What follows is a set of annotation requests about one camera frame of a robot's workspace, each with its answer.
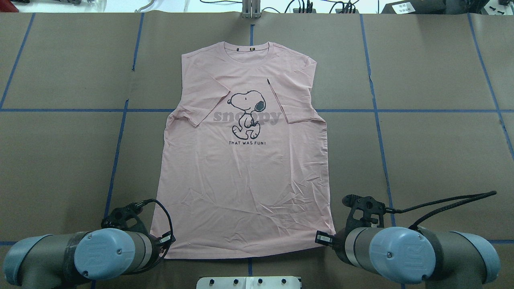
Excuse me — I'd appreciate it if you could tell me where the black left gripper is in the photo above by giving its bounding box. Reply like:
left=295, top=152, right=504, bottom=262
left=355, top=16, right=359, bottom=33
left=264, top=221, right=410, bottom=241
left=145, top=232, right=176, bottom=265

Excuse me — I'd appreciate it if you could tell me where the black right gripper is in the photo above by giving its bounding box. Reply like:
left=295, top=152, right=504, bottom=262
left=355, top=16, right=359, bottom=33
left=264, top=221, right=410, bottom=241
left=314, top=229, right=353, bottom=265

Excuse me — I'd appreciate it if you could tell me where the pink Snoopy t-shirt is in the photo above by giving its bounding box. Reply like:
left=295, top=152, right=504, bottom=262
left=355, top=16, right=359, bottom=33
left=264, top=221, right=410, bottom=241
left=151, top=42, right=335, bottom=259

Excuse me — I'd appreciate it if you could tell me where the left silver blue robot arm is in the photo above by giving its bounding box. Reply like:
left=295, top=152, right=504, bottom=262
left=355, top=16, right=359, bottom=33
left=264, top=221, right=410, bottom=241
left=2, top=228, right=175, bottom=289

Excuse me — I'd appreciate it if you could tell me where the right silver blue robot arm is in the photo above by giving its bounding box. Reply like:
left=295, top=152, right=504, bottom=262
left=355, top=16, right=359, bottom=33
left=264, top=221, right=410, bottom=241
left=314, top=227, right=501, bottom=289

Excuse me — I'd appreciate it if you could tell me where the black power adapter box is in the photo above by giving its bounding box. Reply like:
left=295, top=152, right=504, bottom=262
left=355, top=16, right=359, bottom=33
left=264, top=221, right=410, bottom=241
left=380, top=0, right=446, bottom=14

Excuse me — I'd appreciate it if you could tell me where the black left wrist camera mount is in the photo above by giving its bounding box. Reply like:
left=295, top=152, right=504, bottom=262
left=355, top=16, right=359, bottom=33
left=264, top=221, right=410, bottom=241
left=100, top=200, right=149, bottom=234

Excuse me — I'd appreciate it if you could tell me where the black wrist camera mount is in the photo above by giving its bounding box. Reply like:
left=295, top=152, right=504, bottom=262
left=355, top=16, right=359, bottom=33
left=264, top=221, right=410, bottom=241
left=342, top=194, right=387, bottom=232
left=100, top=200, right=149, bottom=234

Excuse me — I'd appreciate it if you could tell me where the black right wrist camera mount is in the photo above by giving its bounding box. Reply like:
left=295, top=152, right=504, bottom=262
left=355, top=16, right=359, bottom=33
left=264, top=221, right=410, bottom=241
left=342, top=194, right=387, bottom=232

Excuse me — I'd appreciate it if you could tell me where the white pillar base mount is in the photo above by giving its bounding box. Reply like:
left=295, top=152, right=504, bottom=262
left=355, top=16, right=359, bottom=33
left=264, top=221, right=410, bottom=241
left=196, top=276, right=302, bottom=289

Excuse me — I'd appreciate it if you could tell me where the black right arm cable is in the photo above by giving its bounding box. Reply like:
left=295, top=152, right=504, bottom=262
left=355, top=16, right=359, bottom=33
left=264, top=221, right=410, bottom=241
left=383, top=191, right=497, bottom=231

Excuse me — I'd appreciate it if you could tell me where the aluminium frame post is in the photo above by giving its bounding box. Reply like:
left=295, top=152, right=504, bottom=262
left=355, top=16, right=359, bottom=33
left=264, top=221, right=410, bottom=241
left=241, top=0, right=262, bottom=19

